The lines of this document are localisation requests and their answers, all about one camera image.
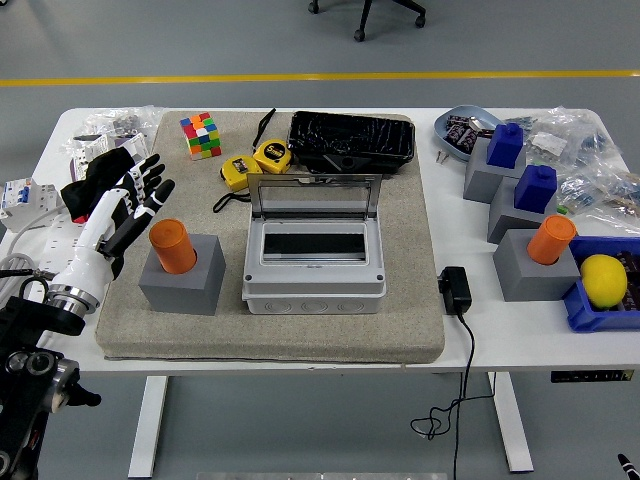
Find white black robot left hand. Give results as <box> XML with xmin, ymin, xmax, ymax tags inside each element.
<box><xmin>49</xmin><ymin>152</ymin><xmax>177</xmax><ymax>306</ymax></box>

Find blue block with knob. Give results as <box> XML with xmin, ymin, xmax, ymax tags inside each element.
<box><xmin>513</xmin><ymin>164</ymin><xmax>558</xmax><ymax>214</ymax></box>
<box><xmin>486</xmin><ymin>122</ymin><xmax>525</xmax><ymax>169</ymax></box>

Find black office chair base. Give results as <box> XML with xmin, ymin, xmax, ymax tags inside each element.
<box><xmin>307</xmin><ymin>0</ymin><xmax>428</xmax><ymax>43</ymax></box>

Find black bracket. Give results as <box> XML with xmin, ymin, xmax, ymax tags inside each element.
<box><xmin>319</xmin><ymin>152</ymin><xmax>372</xmax><ymax>175</ymax></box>

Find blue-grey dish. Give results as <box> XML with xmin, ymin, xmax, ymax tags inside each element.
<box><xmin>433</xmin><ymin>104</ymin><xmax>506</xmax><ymax>163</ymax></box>

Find grey block with round hole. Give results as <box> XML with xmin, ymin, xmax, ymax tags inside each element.
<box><xmin>138</xmin><ymin>233</ymin><xmax>227</xmax><ymax>317</ymax></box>

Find grey block holder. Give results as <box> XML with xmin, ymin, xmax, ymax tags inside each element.
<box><xmin>462</xmin><ymin>135</ymin><xmax>527</xmax><ymax>205</ymax></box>
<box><xmin>487</xmin><ymin>175</ymin><xmax>559</xmax><ymax>245</ymax></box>
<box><xmin>492</xmin><ymin>228</ymin><xmax>584</xmax><ymax>303</ymax></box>

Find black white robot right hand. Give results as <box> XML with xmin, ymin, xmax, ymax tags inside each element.
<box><xmin>617</xmin><ymin>453</ymin><xmax>640</xmax><ymax>480</ymax></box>

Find orange cylinder battery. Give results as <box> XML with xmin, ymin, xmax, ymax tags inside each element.
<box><xmin>526</xmin><ymin>214</ymin><xmax>578</xmax><ymax>267</ymax></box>
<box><xmin>148</xmin><ymin>218</ymin><xmax>199</xmax><ymax>276</ymax></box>

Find white printed packets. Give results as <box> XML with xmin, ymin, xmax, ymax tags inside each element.
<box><xmin>69</xmin><ymin>132</ymin><xmax>151</xmax><ymax>182</ymax></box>

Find blue plastic bin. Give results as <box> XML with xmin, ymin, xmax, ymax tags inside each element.
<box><xmin>562</xmin><ymin>235</ymin><xmax>640</xmax><ymax>334</ymax></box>

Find black plastic tray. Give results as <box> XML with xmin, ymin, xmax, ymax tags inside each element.
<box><xmin>287</xmin><ymin>110</ymin><xmax>417</xmax><ymax>176</ymax></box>

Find colourful puzzle cube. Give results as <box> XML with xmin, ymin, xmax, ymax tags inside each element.
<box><xmin>179</xmin><ymin>111</ymin><xmax>224</xmax><ymax>162</ymax></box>

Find dark printed packets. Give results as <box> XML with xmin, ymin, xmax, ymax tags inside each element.
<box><xmin>444</xmin><ymin>114</ymin><xmax>494</xmax><ymax>151</ymax></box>

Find yellow tape measure round label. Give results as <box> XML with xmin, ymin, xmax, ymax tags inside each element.
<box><xmin>251</xmin><ymin>107</ymin><xmax>294</xmax><ymax>176</ymax></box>

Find clear bag of small parts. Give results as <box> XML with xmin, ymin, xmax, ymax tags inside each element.
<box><xmin>79</xmin><ymin>105</ymin><xmax>165</xmax><ymax>139</ymax></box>

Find grey plastic junction box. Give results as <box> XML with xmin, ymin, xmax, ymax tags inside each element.
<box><xmin>241</xmin><ymin>215</ymin><xmax>389</xmax><ymax>316</ymax></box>

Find grey-brown mat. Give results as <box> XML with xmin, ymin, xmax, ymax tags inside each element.
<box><xmin>94</xmin><ymin>110</ymin><xmax>447</xmax><ymax>365</ymax></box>

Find white table leg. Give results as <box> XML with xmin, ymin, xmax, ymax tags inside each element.
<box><xmin>127</xmin><ymin>375</ymin><xmax>170</xmax><ymax>479</ymax></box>
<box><xmin>487</xmin><ymin>372</ymin><xmax>535</xmax><ymax>474</ymax></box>

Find black power adapter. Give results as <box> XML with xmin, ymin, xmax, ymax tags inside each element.
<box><xmin>438</xmin><ymin>266</ymin><xmax>473</xmax><ymax>317</ymax></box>

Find white blue circuit breaker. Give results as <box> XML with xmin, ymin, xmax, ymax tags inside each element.
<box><xmin>0</xmin><ymin>177</ymin><xmax>64</xmax><ymax>234</ymax></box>

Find black adapter cord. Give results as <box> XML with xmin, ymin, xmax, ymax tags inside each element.
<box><xmin>410</xmin><ymin>312</ymin><xmax>499</xmax><ymax>480</ymax></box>

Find black cloth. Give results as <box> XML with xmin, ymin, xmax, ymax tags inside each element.
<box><xmin>59</xmin><ymin>146</ymin><xmax>139</xmax><ymax>224</ymax></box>

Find clear bag of blue parts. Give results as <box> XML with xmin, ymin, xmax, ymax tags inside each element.
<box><xmin>505</xmin><ymin>105</ymin><xmax>625</xmax><ymax>167</ymax></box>

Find yellow lemon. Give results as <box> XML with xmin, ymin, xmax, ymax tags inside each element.
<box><xmin>579</xmin><ymin>253</ymin><xmax>629</xmax><ymax>310</ymax></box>

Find yellow tape measure black face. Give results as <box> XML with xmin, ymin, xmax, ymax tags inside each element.
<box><xmin>212</xmin><ymin>155</ymin><xmax>264</xmax><ymax>215</ymax></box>

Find black table control panel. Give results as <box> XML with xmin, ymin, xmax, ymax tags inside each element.
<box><xmin>550</xmin><ymin>369</ymin><xmax>635</xmax><ymax>384</ymax></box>

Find clear bag of mixed parts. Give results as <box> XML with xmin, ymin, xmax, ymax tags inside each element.
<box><xmin>554</xmin><ymin>164</ymin><xmax>640</xmax><ymax>231</ymax></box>

